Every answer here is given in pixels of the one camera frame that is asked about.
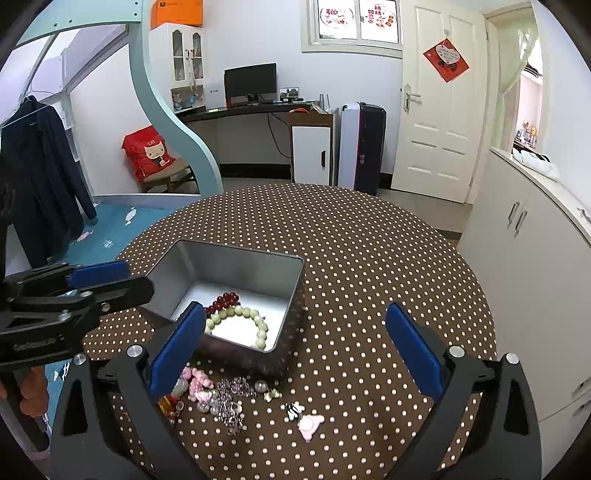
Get red string bracelet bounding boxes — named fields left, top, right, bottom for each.
left=157, top=394, right=185, bottom=424

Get pink bead charm bracelet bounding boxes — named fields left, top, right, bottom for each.
left=171, top=366, right=216, bottom=405

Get silver chain bracelet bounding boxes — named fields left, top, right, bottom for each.
left=197, top=376, right=257, bottom=436

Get pale jade pendant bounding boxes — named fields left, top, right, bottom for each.
left=297, top=414, right=325, bottom=443

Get person's left hand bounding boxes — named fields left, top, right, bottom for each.
left=19, top=366, right=49, bottom=418

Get teal candy print mattress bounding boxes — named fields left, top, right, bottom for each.
left=49, top=203, right=173, bottom=266

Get dark navy hanging jacket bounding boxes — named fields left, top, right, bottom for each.
left=1, top=96, right=97, bottom=268

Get red cat print bag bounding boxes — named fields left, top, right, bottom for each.
left=121, top=125, right=175, bottom=184

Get wooden chair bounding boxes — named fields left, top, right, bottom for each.
left=141, top=158, right=197, bottom=193

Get brown polka dot tablecloth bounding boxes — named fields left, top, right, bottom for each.
left=80, top=182, right=498, bottom=480

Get silver pearl bead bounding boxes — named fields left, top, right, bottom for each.
left=254, top=380, right=269, bottom=393

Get silver metal tin box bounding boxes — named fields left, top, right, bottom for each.
left=140, top=240, right=304, bottom=378

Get small flower stud earrings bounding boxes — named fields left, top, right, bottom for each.
left=263, top=389, right=283, bottom=402

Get white sideboard cabinet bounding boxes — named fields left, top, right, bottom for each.
left=459, top=148, right=590, bottom=475

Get black white bow clip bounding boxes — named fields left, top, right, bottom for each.
left=284, top=401, right=305, bottom=423

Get white glass door cabinet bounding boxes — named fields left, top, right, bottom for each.
left=149, top=23, right=205, bottom=112

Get black desk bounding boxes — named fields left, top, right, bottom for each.
left=175, top=101, right=315, bottom=124

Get black computer monitor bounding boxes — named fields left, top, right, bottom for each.
left=223, top=63, right=277, bottom=102

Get white cloth on sideboard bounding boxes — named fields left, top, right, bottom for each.
left=512, top=149, right=560, bottom=182

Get white drawer cabinet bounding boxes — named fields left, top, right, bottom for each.
left=288, top=108, right=332, bottom=186

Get orange storage box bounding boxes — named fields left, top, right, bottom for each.
left=150, top=0, right=204, bottom=29

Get white panel door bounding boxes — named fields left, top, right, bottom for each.
left=392, top=1, right=488, bottom=203

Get white and black suitcase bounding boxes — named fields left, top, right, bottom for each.
left=338, top=102, right=387, bottom=196

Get red heart door decoration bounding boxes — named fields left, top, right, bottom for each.
left=424, top=38, right=470, bottom=83

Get window with red decals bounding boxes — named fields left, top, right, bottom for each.
left=301, top=0, right=403, bottom=59

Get pale green bead bracelet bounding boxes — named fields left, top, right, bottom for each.
left=203, top=304, right=270, bottom=351

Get dark red bead bracelet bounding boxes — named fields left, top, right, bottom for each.
left=203, top=291, right=242, bottom=316

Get light blue bunk bed frame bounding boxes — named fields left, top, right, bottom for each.
left=1, top=1, right=223, bottom=198

